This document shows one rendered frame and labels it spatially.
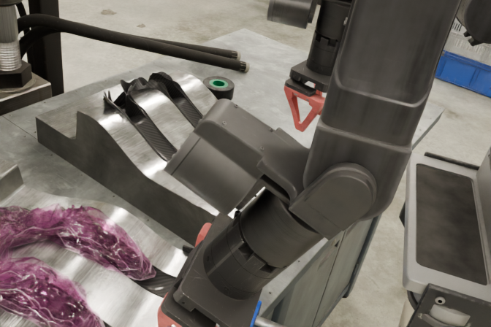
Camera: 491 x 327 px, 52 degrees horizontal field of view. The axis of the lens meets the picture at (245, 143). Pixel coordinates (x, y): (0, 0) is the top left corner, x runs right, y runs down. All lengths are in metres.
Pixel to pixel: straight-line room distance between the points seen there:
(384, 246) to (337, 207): 1.88
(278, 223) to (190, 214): 0.46
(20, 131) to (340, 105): 0.89
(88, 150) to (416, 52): 0.73
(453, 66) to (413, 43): 3.60
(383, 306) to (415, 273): 1.41
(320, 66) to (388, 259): 1.48
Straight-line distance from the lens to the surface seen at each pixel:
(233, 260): 0.39
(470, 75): 3.88
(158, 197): 0.84
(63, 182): 0.96
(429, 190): 0.67
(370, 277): 2.04
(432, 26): 0.29
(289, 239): 0.36
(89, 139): 0.92
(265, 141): 0.35
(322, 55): 0.73
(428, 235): 0.60
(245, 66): 1.39
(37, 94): 1.31
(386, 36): 0.29
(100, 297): 0.67
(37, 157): 1.03
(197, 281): 0.41
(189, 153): 0.35
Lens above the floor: 1.40
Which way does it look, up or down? 33 degrees down
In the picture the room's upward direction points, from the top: 10 degrees clockwise
